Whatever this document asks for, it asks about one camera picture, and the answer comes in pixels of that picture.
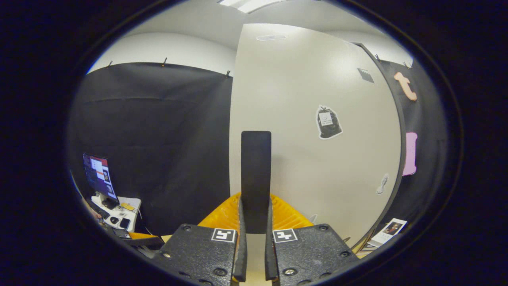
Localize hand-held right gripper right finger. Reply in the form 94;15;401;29
265;193;360;286

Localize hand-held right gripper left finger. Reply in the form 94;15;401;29
151;193;248;286

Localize black cabinet door handle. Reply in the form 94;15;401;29
241;130;272;235

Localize white cabinet door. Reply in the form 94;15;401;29
229;23;406;274

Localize white printed square coaster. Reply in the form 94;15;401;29
369;218;408;246

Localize white side desk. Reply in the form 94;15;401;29
90;192;142;233

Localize black keyboard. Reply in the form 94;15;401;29
88;201;110;219

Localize computer monitor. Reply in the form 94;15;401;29
82;153;118;200

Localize black backdrop cloth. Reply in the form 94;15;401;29
67;59;451;237

